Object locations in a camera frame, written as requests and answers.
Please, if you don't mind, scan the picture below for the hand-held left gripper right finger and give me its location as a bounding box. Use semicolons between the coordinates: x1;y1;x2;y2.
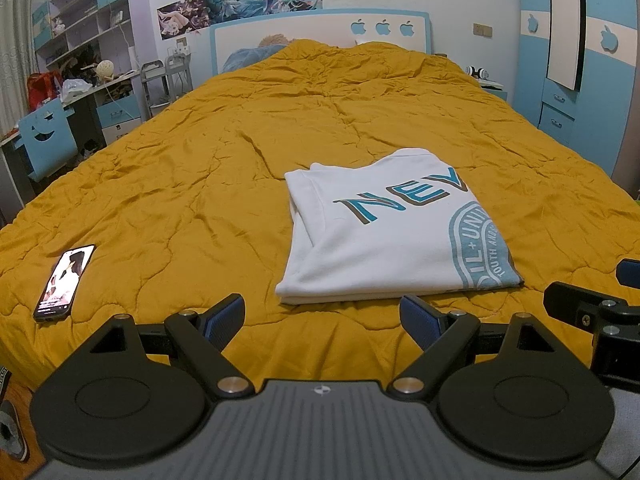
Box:
387;293;559;396

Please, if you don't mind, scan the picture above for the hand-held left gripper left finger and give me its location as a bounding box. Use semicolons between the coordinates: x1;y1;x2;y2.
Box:
82;293;254;397

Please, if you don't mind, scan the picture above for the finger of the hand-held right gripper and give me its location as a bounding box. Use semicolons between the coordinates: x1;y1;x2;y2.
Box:
543;280;640;390
616;258;640;287

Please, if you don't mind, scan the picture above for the white printed T-shirt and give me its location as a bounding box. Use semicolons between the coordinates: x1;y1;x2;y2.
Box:
274;147;526;306

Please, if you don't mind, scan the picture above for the mustard yellow quilted blanket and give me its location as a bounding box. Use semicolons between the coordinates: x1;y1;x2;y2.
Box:
0;39;640;397

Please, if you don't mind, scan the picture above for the black smartphone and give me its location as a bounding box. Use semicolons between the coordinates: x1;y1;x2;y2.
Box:
32;243;97;322

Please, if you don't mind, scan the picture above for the blue wardrobe with mirror panel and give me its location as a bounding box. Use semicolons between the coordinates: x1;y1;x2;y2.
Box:
514;0;640;182

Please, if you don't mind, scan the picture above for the blue and white nightstand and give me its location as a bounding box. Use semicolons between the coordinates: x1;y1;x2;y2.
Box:
474;78;511;105

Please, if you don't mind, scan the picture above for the white and blue desk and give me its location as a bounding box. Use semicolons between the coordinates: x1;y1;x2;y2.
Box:
0;69;145;217

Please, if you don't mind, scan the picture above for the grey slipper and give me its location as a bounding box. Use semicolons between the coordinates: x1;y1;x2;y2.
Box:
0;399;32;464

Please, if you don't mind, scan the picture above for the grey rolling cart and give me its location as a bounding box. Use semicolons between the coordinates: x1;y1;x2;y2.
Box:
139;54;194;122

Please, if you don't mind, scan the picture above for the blue chair with face cutout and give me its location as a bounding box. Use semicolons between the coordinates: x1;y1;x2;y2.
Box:
18;98;79;182

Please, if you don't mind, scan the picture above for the blue pillow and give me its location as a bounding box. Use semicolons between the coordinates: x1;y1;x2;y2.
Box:
221;42;291;74

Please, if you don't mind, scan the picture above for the white plastic bag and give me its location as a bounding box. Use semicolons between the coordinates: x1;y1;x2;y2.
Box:
59;78;94;102

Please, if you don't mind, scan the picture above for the red bag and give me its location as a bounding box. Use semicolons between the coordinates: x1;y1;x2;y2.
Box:
26;72;64;112

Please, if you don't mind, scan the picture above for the white blue-framed headboard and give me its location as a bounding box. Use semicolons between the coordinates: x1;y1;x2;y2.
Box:
208;8;434;79

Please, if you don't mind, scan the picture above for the white and blue wall shelf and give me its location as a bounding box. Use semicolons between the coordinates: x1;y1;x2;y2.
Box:
31;0;137;70

